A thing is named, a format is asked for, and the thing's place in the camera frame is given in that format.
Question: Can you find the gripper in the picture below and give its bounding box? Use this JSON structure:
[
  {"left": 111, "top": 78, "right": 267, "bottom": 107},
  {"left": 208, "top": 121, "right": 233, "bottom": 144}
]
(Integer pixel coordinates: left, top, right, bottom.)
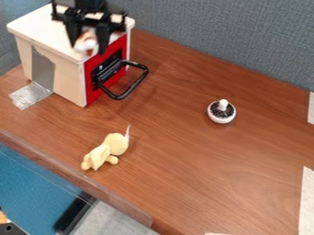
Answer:
[{"left": 49, "top": 0, "right": 129, "bottom": 56}]

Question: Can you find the white and maroon plush doll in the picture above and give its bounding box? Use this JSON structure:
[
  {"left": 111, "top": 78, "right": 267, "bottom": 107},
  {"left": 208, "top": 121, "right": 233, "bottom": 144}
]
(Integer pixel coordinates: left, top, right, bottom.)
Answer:
[{"left": 72, "top": 27, "right": 124, "bottom": 57}]

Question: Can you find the white cabinet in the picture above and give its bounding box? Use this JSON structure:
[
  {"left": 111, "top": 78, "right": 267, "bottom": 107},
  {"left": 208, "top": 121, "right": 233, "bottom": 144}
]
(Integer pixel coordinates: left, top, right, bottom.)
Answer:
[{"left": 6, "top": 3, "right": 137, "bottom": 108}]

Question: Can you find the silver tape strip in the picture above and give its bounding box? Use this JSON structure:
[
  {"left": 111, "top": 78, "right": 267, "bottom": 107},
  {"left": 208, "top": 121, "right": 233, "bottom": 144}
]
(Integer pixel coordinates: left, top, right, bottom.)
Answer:
[{"left": 7, "top": 45, "right": 57, "bottom": 111}]

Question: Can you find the yellow plush toy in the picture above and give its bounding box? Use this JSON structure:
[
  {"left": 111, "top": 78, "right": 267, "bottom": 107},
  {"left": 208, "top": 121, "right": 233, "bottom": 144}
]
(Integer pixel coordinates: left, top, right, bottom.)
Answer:
[{"left": 79, "top": 124, "right": 133, "bottom": 172}]

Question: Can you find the white and black toy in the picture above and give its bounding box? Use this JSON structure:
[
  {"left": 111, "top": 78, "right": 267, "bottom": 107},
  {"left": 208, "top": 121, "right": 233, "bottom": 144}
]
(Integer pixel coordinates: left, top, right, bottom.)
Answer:
[{"left": 206, "top": 98, "right": 239, "bottom": 125}]

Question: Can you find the red drawer with black handle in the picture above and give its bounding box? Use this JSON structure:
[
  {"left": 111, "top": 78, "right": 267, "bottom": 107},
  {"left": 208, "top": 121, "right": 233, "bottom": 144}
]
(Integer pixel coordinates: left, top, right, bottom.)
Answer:
[{"left": 82, "top": 33, "right": 151, "bottom": 106}]

